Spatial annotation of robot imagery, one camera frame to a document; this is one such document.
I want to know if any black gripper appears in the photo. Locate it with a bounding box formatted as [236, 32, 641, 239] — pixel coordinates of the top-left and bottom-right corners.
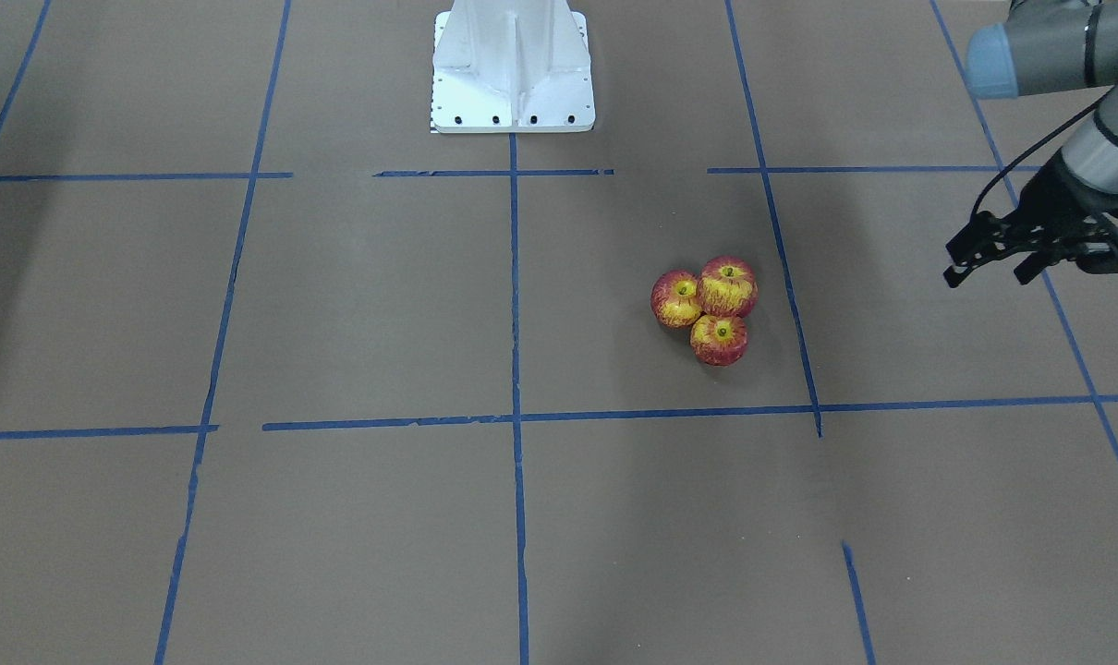
[942, 152, 1118, 289]

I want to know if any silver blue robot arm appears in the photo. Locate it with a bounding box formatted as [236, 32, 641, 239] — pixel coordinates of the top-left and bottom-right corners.
[942, 1, 1118, 287]

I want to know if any red yellow apple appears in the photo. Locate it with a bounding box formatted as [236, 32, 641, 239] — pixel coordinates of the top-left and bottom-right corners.
[699, 254, 759, 319]
[689, 314, 748, 367]
[650, 270, 703, 329]

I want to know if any front red yellow apple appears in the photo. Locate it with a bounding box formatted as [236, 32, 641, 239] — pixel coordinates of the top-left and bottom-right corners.
[689, 314, 748, 367]

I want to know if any back red yellow apple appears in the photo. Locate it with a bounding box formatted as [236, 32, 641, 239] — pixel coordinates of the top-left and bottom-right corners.
[650, 270, 703, 329]

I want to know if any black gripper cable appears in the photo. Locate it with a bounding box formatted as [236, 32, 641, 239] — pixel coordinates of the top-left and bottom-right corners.
[972, 89, 1118, 224]

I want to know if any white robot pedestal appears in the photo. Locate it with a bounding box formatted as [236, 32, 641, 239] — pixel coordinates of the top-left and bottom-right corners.
[430, 1, 597, 134]

